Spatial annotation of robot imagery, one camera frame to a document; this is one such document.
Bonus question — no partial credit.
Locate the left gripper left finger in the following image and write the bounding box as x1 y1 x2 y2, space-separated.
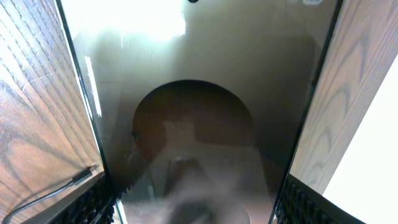
24 172 114 224

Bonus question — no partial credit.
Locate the black USB charging cable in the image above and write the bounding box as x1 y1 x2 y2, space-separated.
1 167 93 224

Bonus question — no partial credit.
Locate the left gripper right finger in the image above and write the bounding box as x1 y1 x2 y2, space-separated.
270 174 363 224

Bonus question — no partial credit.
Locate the Galaxy S25 Ultra smartphone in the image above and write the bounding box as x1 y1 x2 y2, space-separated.
56 0 342 223

